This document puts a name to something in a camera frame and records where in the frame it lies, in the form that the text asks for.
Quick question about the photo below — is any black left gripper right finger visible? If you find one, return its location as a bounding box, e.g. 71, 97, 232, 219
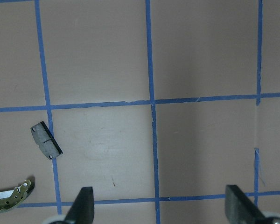
225, 185, 266, 224

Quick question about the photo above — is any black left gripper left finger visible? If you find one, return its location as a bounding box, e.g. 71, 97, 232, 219
64, 187, 94, 224

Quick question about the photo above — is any grey brake pad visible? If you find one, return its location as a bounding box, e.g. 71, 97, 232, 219
30, 121, 63, 160

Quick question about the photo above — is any olive brake shoe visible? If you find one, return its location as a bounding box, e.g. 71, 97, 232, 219
0, 176, 35, 213

